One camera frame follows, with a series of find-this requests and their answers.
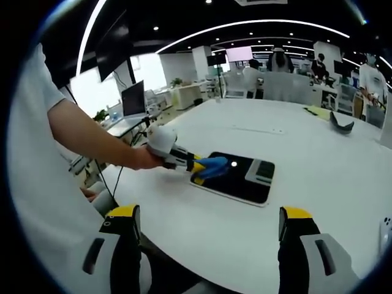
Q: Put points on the blue cleaning cloth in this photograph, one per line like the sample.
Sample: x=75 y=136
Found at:
x=214 y=167

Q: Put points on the black wall monitor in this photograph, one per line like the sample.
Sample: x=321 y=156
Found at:
x=114 y=46

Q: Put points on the grey desk partition panel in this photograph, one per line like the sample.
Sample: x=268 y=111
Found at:
x=288 y=87

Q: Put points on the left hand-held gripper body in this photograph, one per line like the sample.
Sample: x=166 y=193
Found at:
x=162 y=139

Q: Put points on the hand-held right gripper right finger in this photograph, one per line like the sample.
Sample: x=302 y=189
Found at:
x=297 y=239

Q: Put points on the ceiling air conditioner vent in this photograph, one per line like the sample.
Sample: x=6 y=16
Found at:
x=260 y=1

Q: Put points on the open silver laptop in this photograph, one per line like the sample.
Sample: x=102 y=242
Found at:
x=133 y=98

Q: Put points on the white device with round holes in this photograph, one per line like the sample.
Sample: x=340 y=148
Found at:
x=386 y=234

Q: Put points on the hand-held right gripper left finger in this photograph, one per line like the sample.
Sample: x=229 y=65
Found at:
x=125 y=235

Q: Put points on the person's white shirt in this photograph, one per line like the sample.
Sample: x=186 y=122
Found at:
x=36 y=183

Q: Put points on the white office chair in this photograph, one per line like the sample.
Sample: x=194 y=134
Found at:
x=234 y=84

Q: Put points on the person's left hand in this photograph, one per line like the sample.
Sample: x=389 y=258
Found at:
x=148 y=160

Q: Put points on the potted green plant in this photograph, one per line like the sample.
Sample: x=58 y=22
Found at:
x=100 y=115
x=176 y=82

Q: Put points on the pink display screen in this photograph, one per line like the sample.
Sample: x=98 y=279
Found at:
x=243 y=53

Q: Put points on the yellow cloth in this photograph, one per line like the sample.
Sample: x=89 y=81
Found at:
x=318 y=111

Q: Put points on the dark grey curved object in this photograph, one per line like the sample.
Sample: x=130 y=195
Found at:
x=341 y=127

